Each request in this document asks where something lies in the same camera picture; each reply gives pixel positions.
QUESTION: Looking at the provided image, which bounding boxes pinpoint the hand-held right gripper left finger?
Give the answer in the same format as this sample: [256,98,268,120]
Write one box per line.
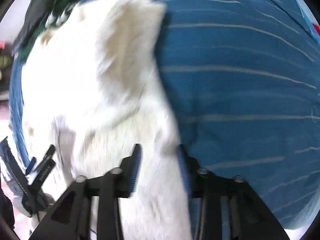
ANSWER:
[28,143,142,240]

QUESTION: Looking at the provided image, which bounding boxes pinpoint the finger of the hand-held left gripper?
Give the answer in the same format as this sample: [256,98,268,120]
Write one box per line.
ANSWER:
[41,144,56,167]
[25,157,56,186]

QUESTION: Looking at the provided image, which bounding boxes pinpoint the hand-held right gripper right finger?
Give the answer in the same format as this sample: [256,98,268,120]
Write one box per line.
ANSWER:
[176,144,291,240]

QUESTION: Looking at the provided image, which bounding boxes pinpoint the white fleece garment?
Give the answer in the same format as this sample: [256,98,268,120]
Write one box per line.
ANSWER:
[21,0,193,240]

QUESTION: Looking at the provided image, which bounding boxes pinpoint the blue striped bed sheet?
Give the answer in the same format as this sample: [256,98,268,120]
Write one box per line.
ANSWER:
[9,0,320,230]

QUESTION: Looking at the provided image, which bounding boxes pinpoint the black and green cloth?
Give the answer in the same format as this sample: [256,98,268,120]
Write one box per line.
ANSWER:
[11,0,87,60]

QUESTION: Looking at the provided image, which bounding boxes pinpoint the light blue printed cloth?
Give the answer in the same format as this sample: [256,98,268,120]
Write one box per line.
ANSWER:
[285,0,320,43]

